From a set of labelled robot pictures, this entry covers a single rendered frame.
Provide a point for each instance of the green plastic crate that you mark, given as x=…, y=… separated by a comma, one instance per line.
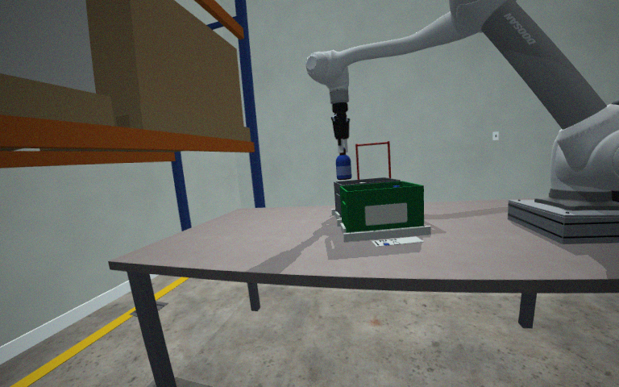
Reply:
x=379, y=206

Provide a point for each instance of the white paper pick list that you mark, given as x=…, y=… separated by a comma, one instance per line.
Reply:
x=387, y=242

